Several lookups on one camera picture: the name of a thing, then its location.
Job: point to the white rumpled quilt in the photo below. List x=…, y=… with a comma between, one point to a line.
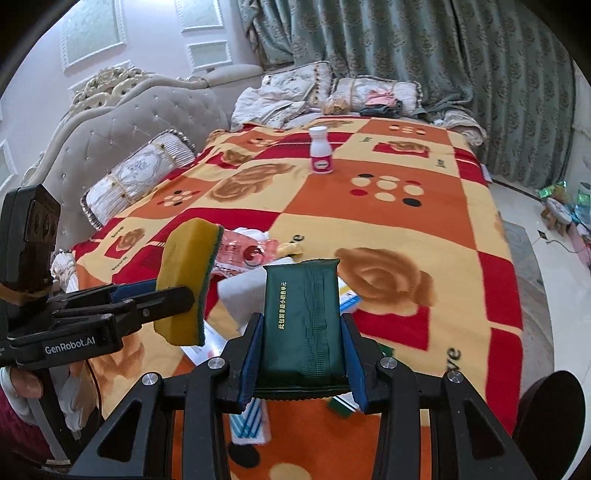
x=263, y=108

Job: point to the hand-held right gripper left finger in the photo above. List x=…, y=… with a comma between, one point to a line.
x=245, y=369

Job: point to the person's left hand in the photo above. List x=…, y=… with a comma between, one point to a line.
x=76, y=392

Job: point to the long white blue box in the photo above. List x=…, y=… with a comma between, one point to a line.
x=350, y=302

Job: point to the small wooden stool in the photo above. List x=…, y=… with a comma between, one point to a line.
x=556, y=214

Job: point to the black trash bin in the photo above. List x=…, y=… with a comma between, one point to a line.
x=549, y=424

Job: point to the green patterned curtain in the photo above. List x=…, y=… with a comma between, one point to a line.
x=415, y=55

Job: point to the white box blue stripes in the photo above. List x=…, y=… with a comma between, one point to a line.
x=249, y=424

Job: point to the beige fringed sofa cover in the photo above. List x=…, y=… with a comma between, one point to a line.
x=461, y=124

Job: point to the yellow crumpled wrapper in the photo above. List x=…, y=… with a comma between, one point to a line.
x=288, y=249

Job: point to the yellow green sponge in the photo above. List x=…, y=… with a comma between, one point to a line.
x=184, y=258

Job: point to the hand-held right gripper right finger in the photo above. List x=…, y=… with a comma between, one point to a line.
x=358, y=369

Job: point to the green shiny bag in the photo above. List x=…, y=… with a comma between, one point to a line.
x=551, y=190

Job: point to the green white medicine box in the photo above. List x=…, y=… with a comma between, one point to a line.
x=341, y=406

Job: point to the beige patterned cushion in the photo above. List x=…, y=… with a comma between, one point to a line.
x=397, y=94
x=291, y=83

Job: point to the white bottle pink label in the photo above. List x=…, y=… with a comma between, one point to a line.
x=321, y=152

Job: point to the pile of folded clothes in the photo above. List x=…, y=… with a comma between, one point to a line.
x=381, y=104

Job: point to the crushed plastic bottle pink label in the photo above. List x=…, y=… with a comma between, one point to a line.
x=240, y=251

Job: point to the green tissue packet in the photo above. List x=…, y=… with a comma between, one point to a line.
x=300, y=323

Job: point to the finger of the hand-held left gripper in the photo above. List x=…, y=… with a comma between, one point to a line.
x=134, y=290
x=161, y=304

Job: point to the striped bolster pillow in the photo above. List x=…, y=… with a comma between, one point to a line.
x=138, y=175

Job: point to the printed flower blanket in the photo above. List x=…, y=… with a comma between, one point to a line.
x=392, y=221

